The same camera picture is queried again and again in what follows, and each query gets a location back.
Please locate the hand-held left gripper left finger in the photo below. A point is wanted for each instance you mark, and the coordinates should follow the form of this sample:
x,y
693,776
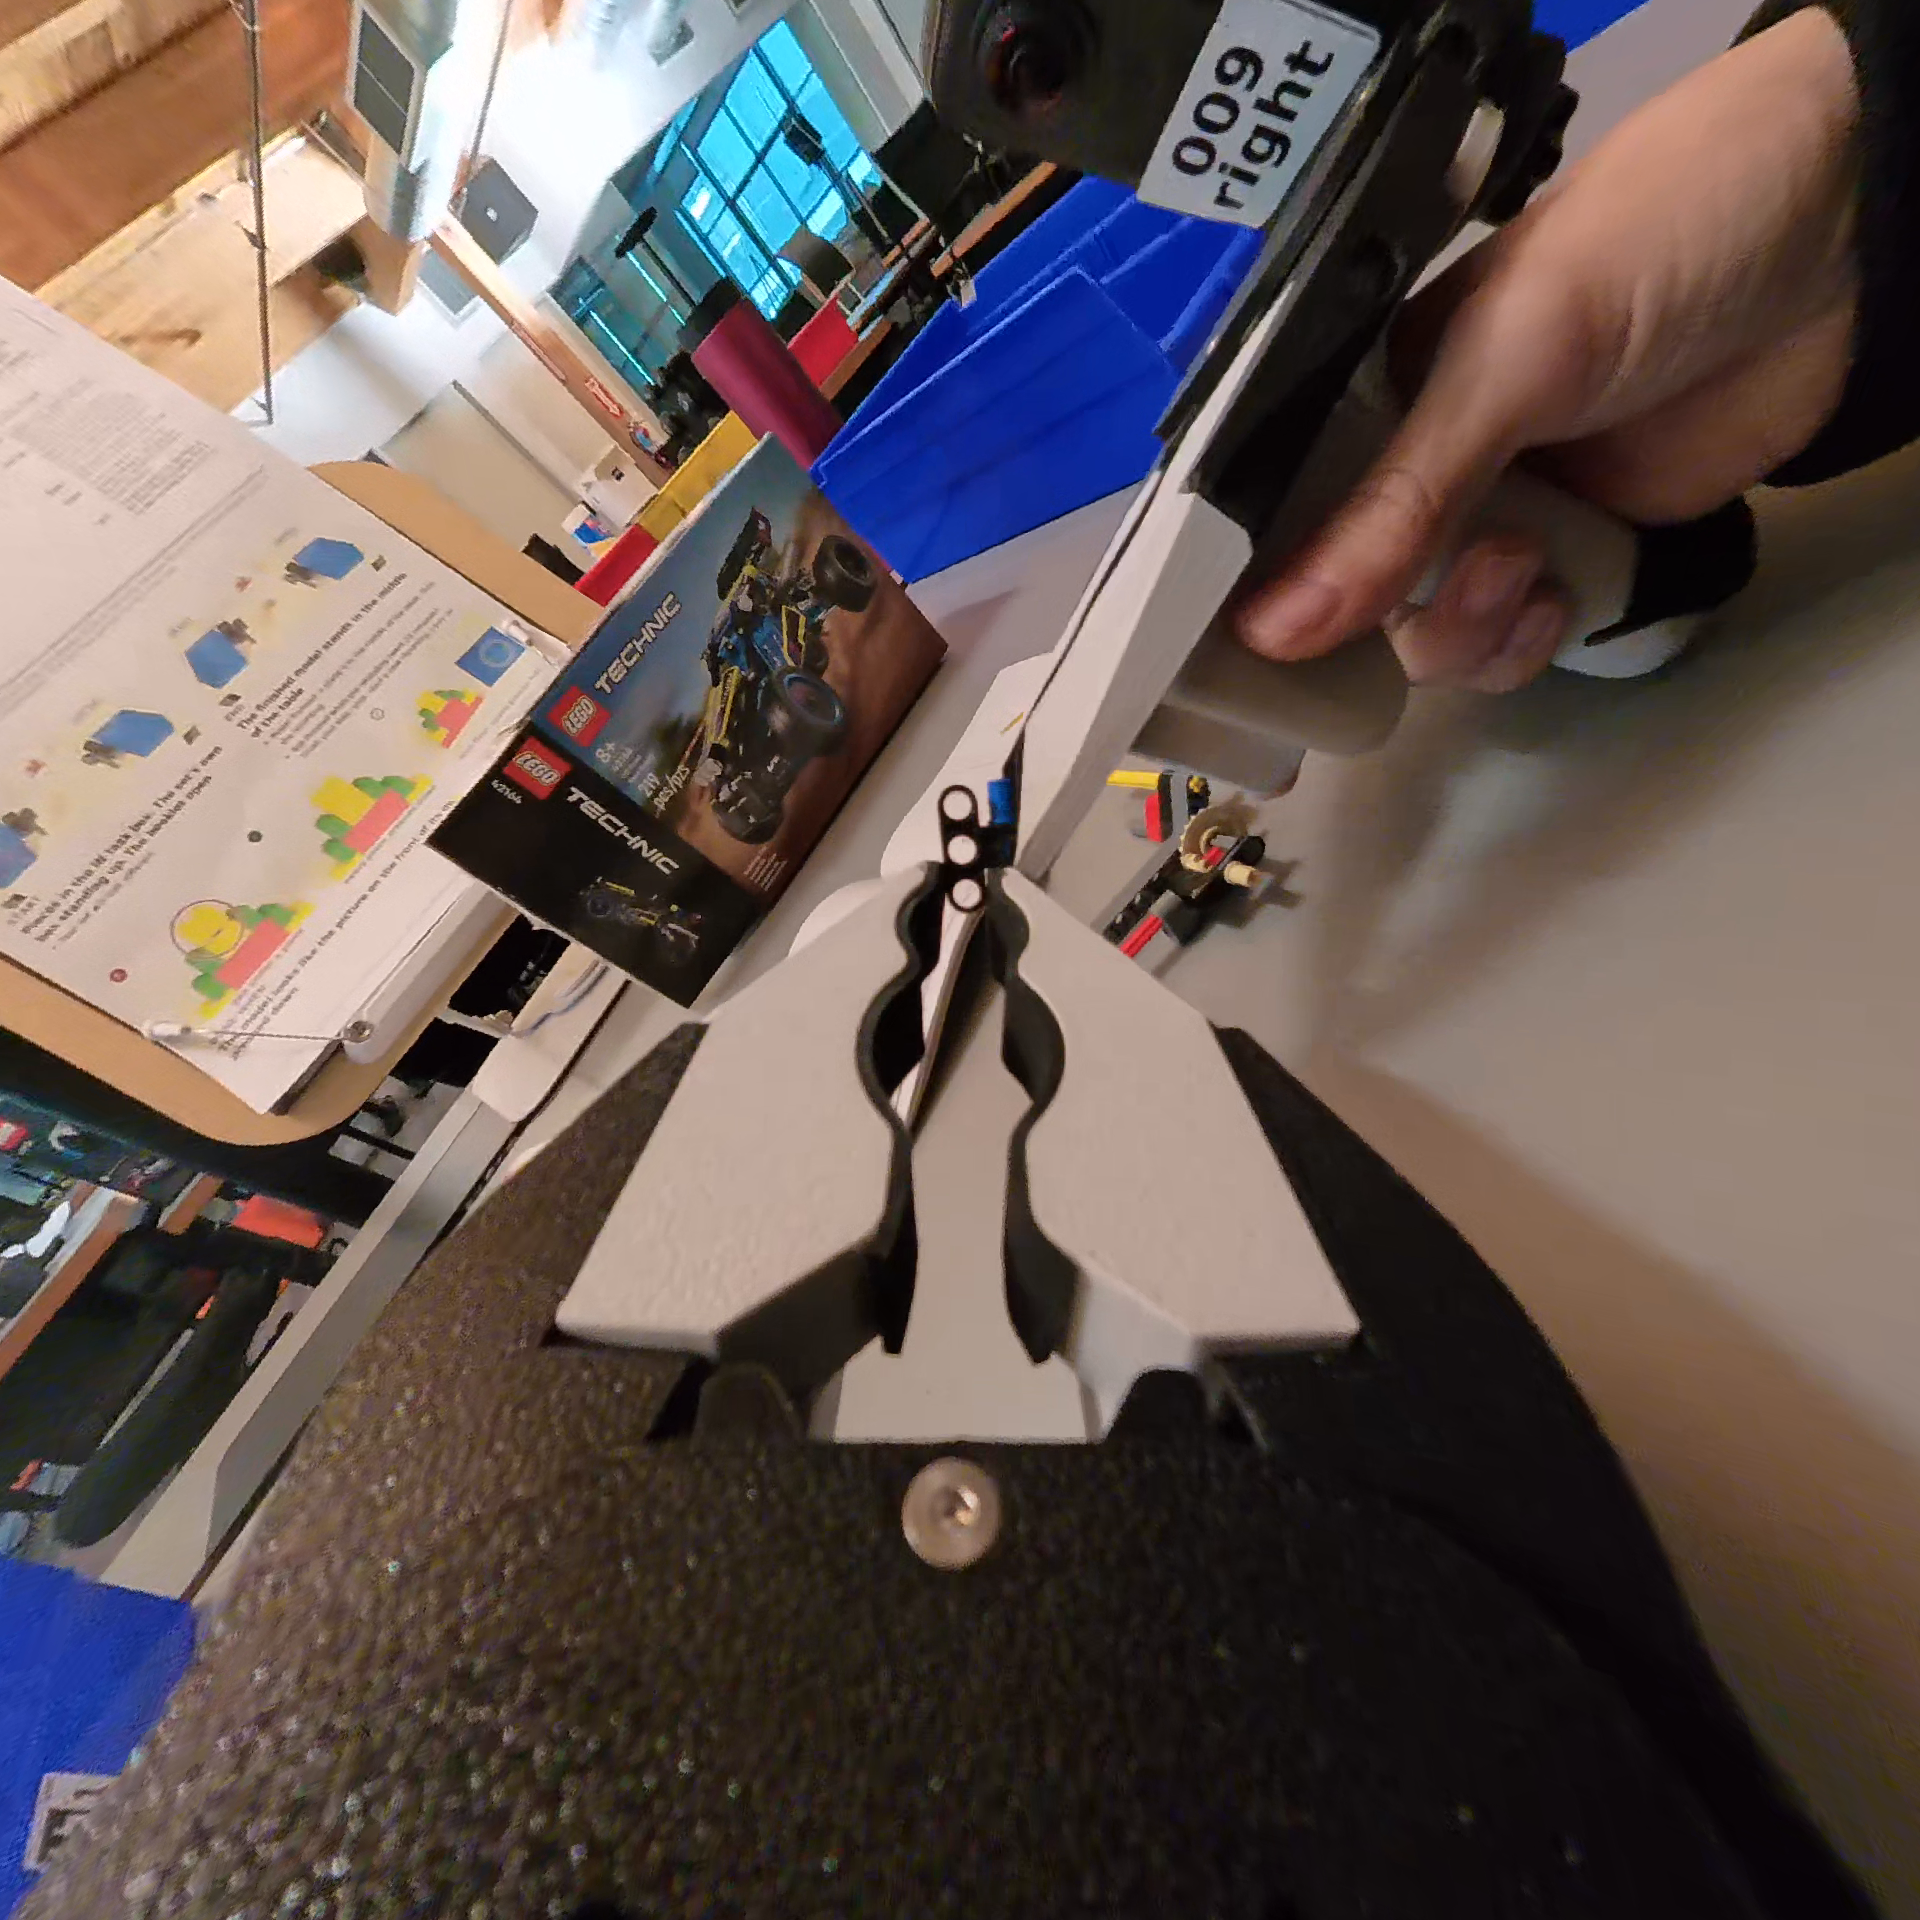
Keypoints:
x,y
721,1186

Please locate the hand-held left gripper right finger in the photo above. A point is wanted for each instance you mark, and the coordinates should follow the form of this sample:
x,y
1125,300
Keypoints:
x,y
1185,1186

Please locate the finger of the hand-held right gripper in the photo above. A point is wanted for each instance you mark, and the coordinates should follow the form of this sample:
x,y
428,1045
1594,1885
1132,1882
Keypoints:
x,y
961,735
1154,630

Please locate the black lego connector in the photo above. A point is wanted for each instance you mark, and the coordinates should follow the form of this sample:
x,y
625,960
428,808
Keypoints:
x,y
964,855

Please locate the person's right forearm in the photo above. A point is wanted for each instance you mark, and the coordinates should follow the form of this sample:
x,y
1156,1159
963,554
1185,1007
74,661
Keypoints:
x,y
1890,224

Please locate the lego set cardboard box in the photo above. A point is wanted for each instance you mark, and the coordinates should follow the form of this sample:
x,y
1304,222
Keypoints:
x,y
721,722

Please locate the partly built lego assembly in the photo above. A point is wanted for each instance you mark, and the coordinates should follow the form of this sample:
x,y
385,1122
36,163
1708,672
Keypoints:
x,y
1200,878

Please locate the person's right hand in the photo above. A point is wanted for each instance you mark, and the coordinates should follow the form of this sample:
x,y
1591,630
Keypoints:
x,y
1650,300

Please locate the nested blue plastic bins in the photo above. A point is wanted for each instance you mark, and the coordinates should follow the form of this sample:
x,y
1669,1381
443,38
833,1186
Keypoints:
x,y
1020,422

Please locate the yellow foam block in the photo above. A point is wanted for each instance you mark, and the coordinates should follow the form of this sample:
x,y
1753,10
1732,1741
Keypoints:
x,y
698,480

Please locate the red foam block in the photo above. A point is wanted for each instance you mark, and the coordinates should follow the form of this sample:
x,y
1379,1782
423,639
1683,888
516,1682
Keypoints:
x,y
617,567

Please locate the maroon round seat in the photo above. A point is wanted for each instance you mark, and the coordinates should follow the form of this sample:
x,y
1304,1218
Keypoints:
x,y
764,376

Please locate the wooden clipboard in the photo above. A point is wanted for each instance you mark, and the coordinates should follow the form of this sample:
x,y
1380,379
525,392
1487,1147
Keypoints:
x,y
480,558

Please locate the black hanging speaker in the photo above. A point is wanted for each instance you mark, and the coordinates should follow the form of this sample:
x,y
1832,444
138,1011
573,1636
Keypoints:
x,y
493,207

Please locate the illustrated instruction sheet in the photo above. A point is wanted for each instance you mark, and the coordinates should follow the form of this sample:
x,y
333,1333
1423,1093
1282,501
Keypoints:
x,y
224,675

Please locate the blue container with printed tag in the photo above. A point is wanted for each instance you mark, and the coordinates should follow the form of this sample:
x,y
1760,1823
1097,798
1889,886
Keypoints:
x,y
90,1682

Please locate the metal ventilation duct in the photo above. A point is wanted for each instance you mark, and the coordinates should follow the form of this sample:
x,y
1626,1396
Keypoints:
x,y
404,106

